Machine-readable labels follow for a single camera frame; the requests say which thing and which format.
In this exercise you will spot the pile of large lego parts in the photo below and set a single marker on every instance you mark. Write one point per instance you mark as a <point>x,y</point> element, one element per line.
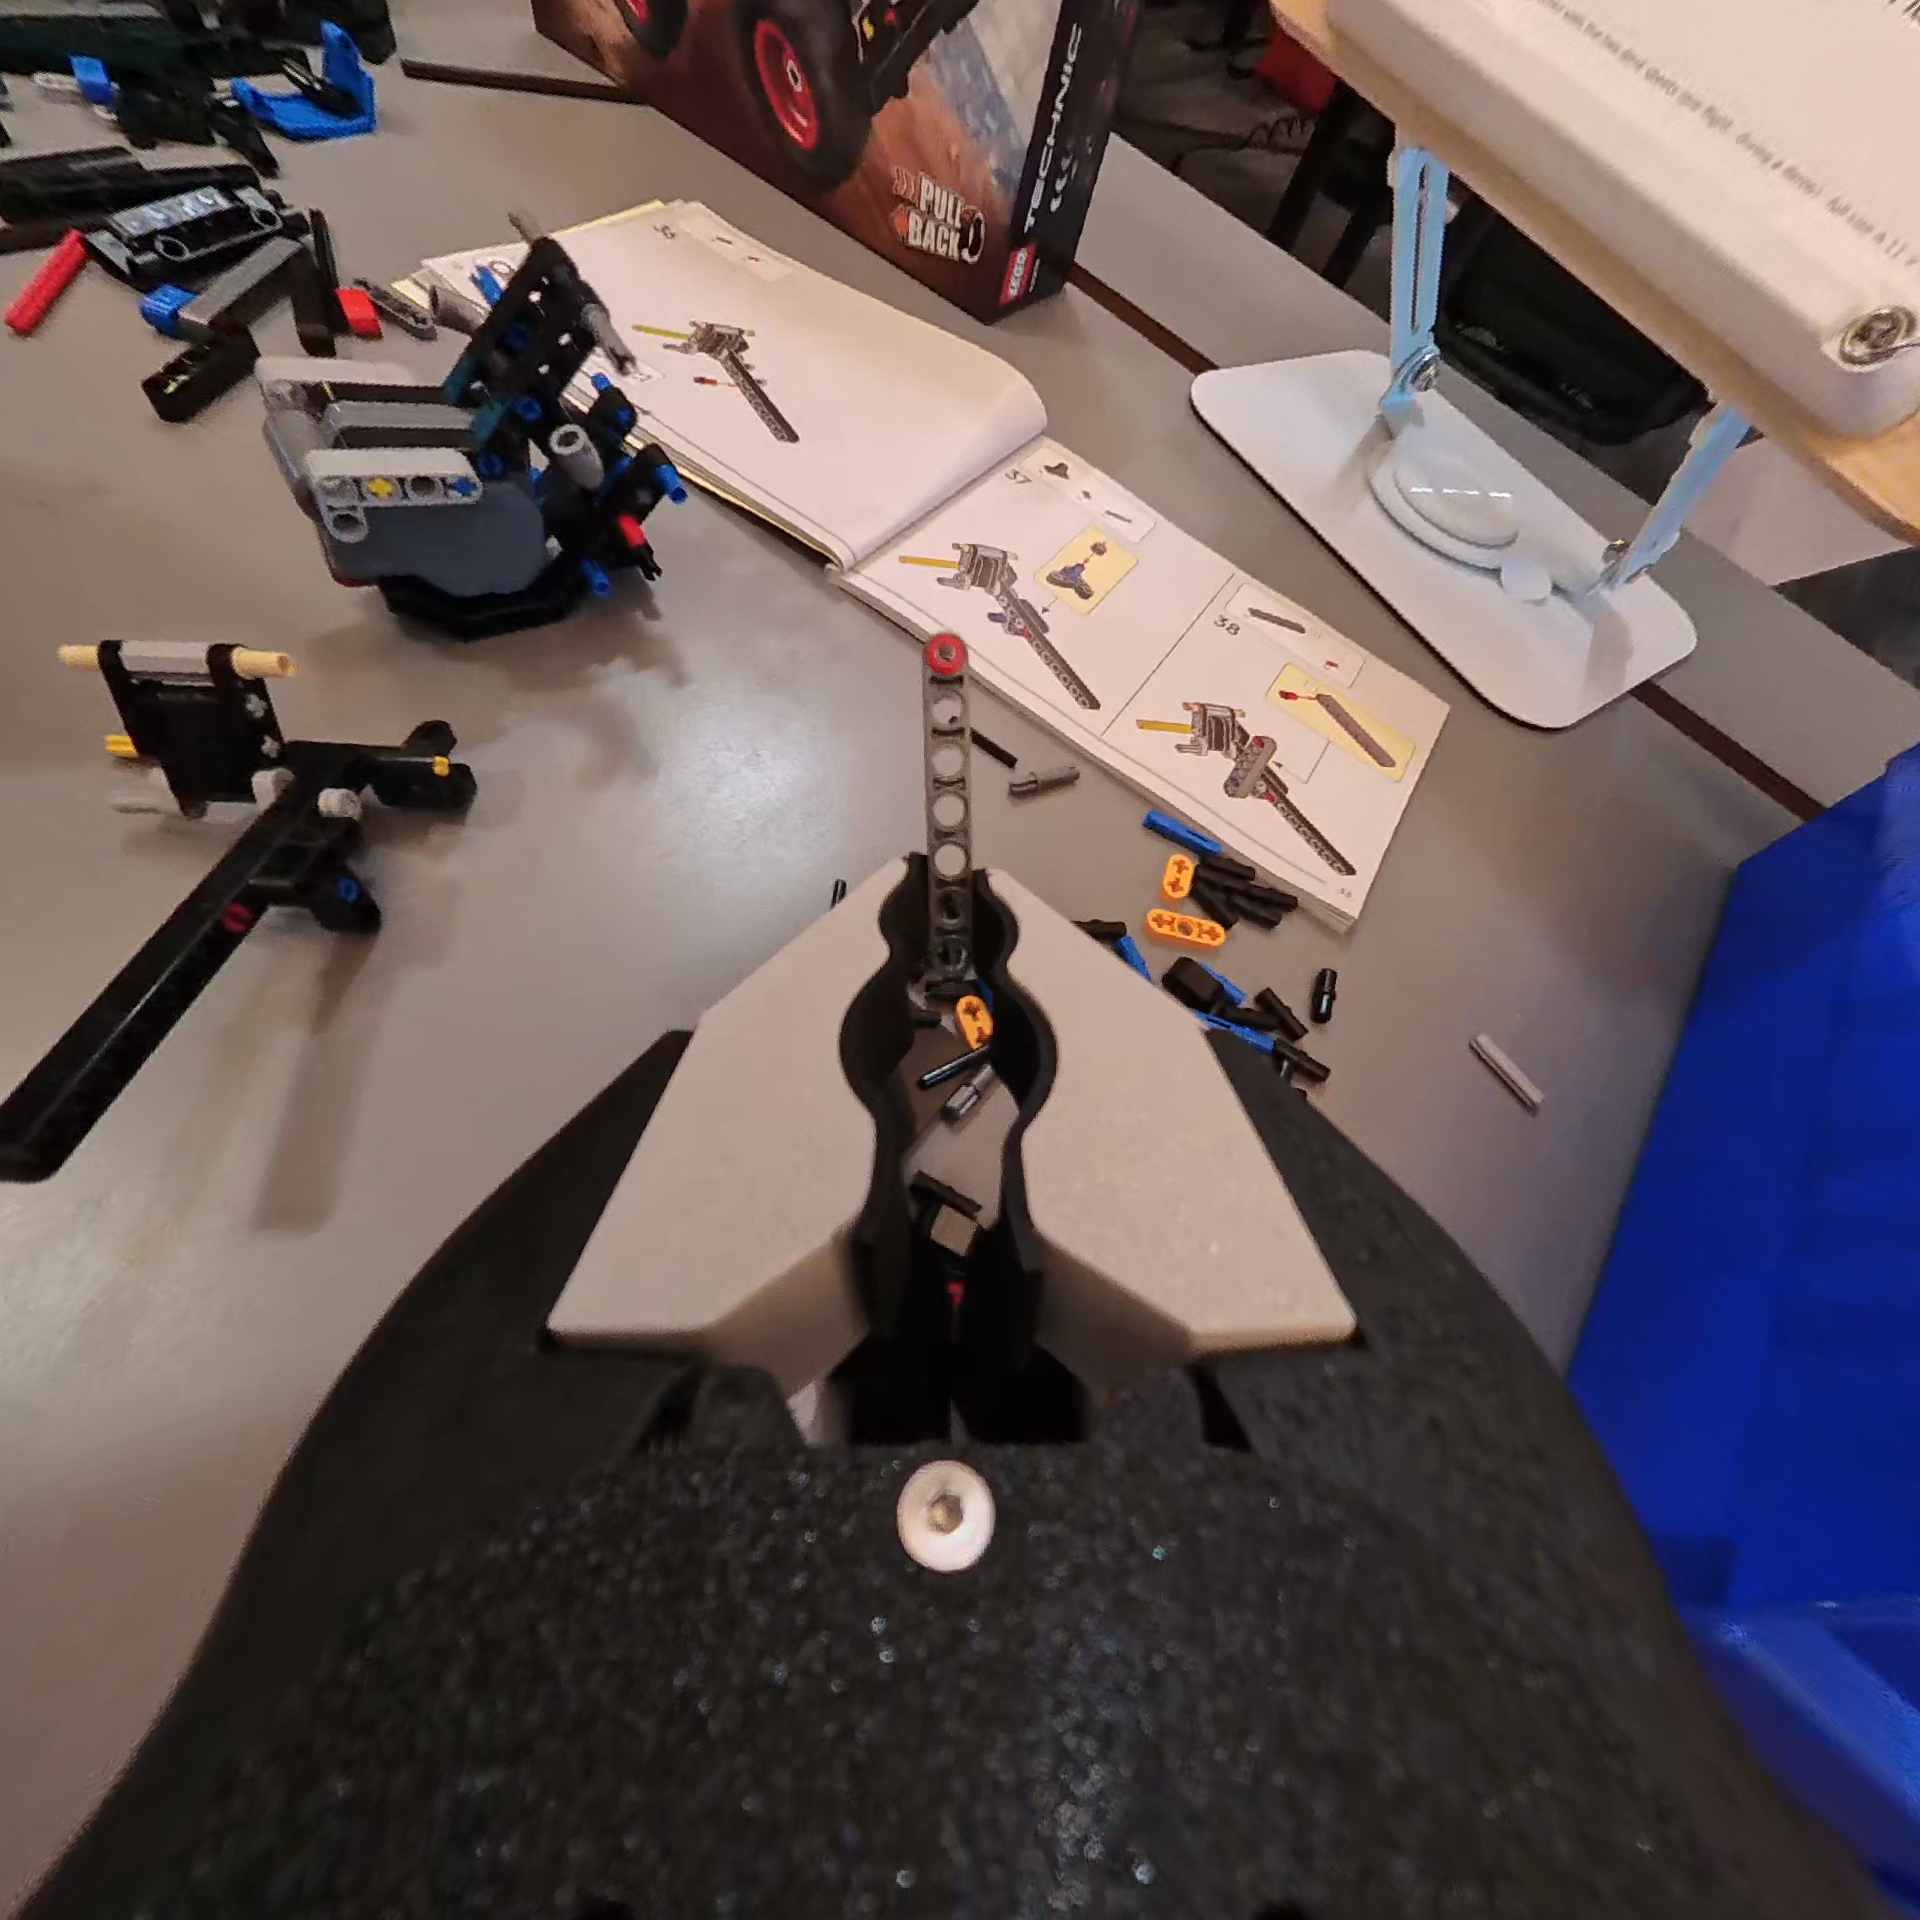
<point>193,226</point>

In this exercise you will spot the grey motor lego chassis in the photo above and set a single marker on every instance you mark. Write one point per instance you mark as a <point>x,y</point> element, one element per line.
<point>431,519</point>

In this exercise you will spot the wooden document stand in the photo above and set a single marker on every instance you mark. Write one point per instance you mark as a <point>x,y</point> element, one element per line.
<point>1324,453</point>

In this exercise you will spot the dark grey lego beam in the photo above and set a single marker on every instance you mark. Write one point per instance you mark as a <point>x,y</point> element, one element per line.
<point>955,793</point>

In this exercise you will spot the blue plastic bin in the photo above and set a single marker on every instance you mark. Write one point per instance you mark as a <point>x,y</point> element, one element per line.
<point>1771,1197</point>

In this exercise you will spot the black lego axle subassembly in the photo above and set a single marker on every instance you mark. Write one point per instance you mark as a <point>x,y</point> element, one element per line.
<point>207,736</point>

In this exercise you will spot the lego instruction booklet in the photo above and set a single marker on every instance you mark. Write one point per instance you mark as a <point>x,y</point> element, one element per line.
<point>843,372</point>

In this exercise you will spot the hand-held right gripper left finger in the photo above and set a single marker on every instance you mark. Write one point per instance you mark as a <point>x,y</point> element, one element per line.
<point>717,1186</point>

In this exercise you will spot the monster truck lego box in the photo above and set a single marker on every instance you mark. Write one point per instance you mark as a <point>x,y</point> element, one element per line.
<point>904,133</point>

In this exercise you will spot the pile of small lego pieces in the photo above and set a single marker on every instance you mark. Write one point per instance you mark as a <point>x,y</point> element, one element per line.
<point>1247,901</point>

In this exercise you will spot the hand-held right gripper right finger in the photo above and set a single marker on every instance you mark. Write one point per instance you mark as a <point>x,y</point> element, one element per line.
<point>1172,1186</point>

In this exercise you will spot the grey lego axle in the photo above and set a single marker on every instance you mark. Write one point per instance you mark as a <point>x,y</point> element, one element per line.
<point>1505,1078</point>

